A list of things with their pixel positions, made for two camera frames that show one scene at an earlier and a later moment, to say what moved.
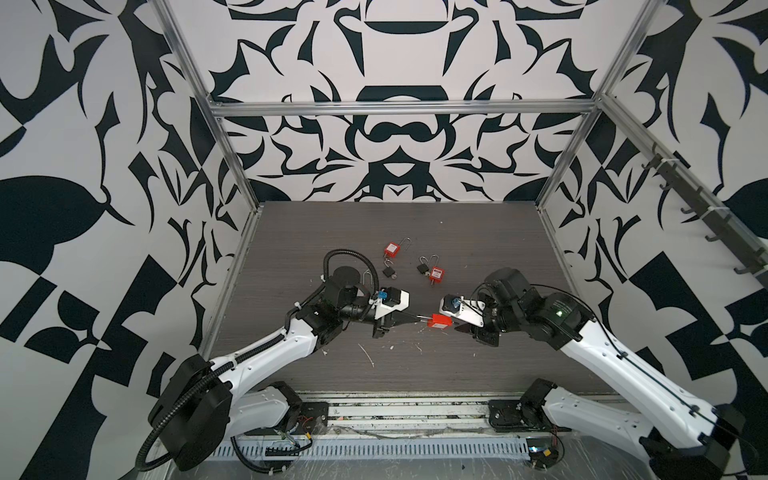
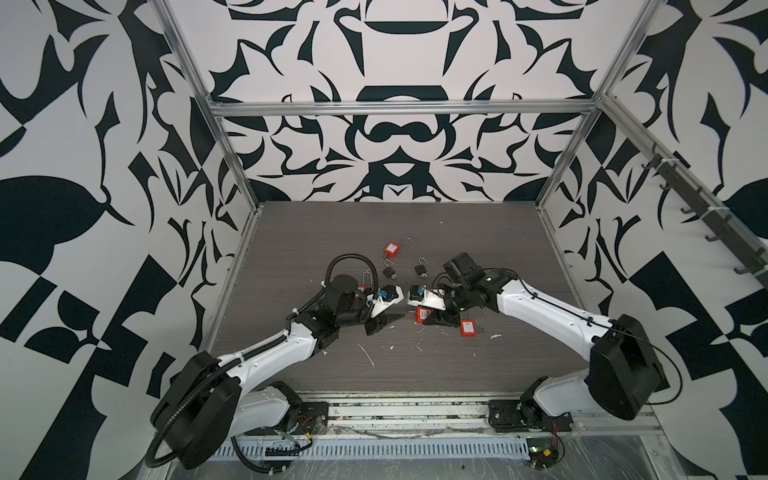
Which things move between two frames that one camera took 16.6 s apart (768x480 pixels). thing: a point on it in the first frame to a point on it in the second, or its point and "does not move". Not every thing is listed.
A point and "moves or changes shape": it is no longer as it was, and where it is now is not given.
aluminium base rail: x=408 y=412 does not move
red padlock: x=392 y=248 does not move
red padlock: x=437 y=273 to x=421 y=314
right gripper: x=479 y=333 to x=442 y=317
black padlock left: x=388 y=271 does not move
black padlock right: x=423 y=267 does not move
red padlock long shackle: x=437 y=321 moves or changes shape
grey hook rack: x=719 y=218 does not move
